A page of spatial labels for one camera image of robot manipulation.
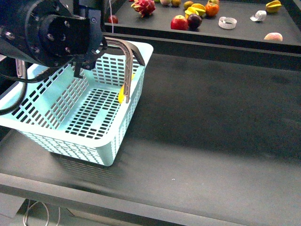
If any light blue plastic basket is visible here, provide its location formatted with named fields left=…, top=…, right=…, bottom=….
left=0, top=53, right=146, bottom=166

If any large red apple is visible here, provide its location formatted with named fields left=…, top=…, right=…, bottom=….
left=170, top=15, right=189, bottom=31

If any small red apple left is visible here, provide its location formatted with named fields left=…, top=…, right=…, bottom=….
left=108, top=15, right=119, bottom=24

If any dark purple plum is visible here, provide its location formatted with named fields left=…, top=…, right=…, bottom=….
left=187, top=14, right=203, bottom=30

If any red dragon fruit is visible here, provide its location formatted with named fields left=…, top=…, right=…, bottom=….
left=131, top=0, right=156, bottom=18

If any pale green round fruit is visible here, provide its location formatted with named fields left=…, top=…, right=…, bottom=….
left=159, top=0, right=172, bottom=6

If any brown kiwi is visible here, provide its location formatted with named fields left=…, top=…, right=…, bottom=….
left=171, top=0, right=181, bottom=7

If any yellow starfruit centre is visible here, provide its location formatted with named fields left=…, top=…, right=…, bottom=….
left=185, top=3, right=206, bottom=19

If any yellow starfruit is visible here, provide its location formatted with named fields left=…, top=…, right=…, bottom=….
left=265, top=0, right=282, bottom=14
left=185, top=3, right=206, bottom=19

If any clear tape roll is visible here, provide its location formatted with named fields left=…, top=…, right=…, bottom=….
left=218, top=16, right=237, bottom=30

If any orange persimmon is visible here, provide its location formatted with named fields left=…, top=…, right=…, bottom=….
left=205, top=3, right=220, bottom=17

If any red yellow apple back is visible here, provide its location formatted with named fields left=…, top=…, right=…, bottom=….
left=207, top=0, right=220, bottom=5

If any pale peach front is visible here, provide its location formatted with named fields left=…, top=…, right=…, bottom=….
left=264, top=32, right=283, bottom=42

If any yellow starfruit right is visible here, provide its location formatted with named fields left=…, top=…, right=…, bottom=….
left=265, top=0, right=282, bottom=14

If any black cable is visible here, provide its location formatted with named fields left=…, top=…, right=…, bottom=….
left=0, top=70, right=51, bottom=116

